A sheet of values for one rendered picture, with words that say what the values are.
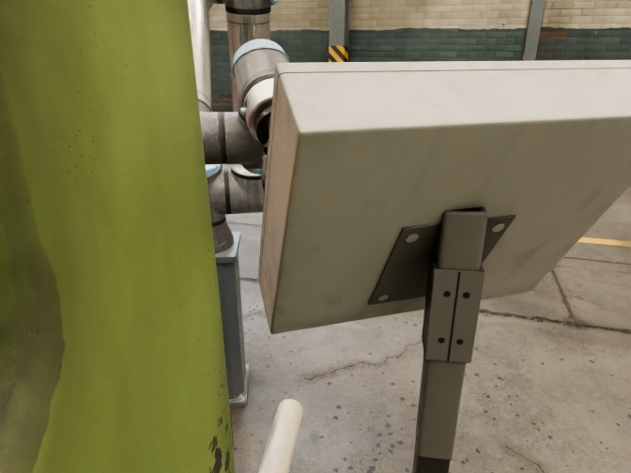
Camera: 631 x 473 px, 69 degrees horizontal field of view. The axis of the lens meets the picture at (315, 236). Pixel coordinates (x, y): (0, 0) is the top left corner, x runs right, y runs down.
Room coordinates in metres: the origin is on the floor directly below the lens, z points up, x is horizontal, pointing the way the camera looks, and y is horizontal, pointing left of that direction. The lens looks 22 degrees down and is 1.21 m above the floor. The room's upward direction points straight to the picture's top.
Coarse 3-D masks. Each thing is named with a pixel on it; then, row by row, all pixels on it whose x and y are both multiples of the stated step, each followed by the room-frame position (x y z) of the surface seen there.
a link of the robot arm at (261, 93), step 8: (272, 80) 0.69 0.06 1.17; (256, 88) 0.69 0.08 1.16; (264, 88) 0.68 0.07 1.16; (272, 88) 0.68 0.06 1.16; (248, 96) 0.69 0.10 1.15; (256, 96) 0.67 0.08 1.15; (264, 96) 0.67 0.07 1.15; (248, 104) 0.68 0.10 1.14; (256, 104) 0.66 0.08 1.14; (264, 104) 0.66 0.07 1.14; (240, 112) 0.69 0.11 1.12; (248, 112) 0.67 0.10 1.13; (256, 112) 0.66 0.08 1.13; (248, 120) 0.67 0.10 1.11; (248, 128) 0.68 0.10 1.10; (256, 136) 0.69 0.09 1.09
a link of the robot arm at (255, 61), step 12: (240, 48) 0.78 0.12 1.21; (252, 48) 0.77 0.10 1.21; (264, 48) 0.76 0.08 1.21; (276, 48) 0.77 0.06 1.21; (240, 60) 0.76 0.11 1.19; (252, 60) 0.74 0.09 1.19; (264, 60) 0.73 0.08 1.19; (276, 60) 0.74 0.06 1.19; (288, 60) 0.80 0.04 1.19; (240, 72) 0.74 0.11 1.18; (252, 72) 0.72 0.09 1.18; (264, 72) 0.71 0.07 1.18; (240, 84) 0.73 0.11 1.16; (252, 84) 0.70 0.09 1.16; (240, 96) 0.72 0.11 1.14
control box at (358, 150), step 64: (320, 64) 0.36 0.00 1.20; (384, 64) 0.38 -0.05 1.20; (448, 64) 0.39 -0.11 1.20; (512, 64) 0.41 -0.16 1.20; (576, 64) 0.43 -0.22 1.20; (320, 128) 0.30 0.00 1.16; (384, 128) 0.31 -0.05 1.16; (448, 128) 0.32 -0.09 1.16; (512, 128) 0.34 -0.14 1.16; (576, 128) 0.36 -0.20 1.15; (320, 192) 0.33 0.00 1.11; (384, 192) 0.34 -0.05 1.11; (448, 192) 0.36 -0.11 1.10; (512, 192) 0.39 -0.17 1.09; (576, 192) 0.41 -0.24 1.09; (320, 256) 0.37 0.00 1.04; (384, 256) 0.39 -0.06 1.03; (512, 256) 0.45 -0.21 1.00; (320, 320) 0.43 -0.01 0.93
